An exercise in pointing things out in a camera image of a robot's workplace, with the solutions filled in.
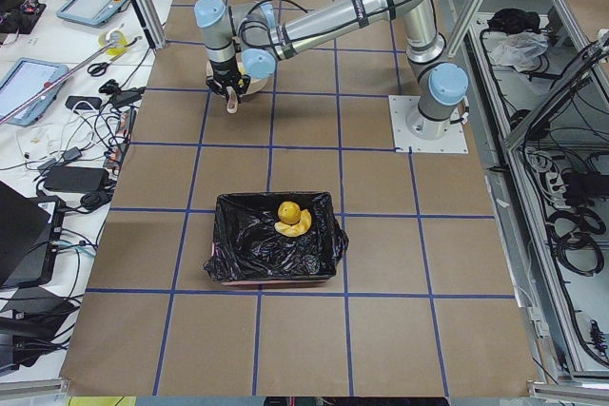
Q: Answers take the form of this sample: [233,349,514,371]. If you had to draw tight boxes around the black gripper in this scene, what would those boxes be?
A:
[206,59,250,104]

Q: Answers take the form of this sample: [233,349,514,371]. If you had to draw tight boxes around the lower blue teach pendant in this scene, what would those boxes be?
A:
[1,58,69,126]

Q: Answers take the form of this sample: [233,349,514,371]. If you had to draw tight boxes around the white crumpled cloth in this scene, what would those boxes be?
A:
[489,31,548,71]

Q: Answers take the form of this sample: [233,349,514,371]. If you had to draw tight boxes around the black lined trash bin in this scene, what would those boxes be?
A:
[204,191,349,285]

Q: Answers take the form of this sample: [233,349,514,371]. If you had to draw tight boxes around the yellow lemon toy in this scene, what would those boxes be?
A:
[277,201,302,225]

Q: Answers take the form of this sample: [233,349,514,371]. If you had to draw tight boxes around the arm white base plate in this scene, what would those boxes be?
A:
[388,95,468,154]

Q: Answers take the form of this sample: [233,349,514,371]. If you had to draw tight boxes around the yellow tape roll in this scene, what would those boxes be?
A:
[98,28,128,60]

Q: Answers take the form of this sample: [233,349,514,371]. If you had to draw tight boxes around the blue teach pendant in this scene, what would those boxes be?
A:
[56,0,128,27]
[1,58,69,126]

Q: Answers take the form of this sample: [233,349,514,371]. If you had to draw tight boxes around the black handled scissors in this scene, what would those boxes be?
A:
[87,62,110,78]

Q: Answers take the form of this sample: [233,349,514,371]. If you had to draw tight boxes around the black power adapter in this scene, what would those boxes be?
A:
[43,166,109,194]

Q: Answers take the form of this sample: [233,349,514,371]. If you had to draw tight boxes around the upper blue teach pendant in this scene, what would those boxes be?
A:
[56,0,128,27]

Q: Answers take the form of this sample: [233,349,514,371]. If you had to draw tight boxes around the black laptop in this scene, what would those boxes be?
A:
[1,184,65,289]

